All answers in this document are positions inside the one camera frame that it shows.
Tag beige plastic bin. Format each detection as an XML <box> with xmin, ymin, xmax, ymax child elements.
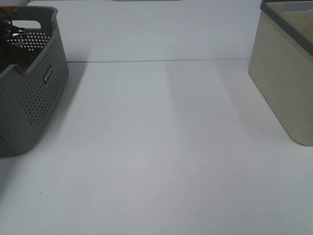
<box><xmin>248</xmin><ymin>0</ymin><xmax>313</xmax><ymax>146</ymax></box>

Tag brown towel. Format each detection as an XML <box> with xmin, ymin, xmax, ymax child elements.
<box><xmin>0</xmin><ymin>21</ymin><xmax>38</xmax><ymax>72</ymax></box>

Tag grey perforated plastic basket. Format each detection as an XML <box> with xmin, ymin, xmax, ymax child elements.
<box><xmin>0</xmin><ymin>6</ymin><xmax>69</xmax><ymax>157</ymax></box>

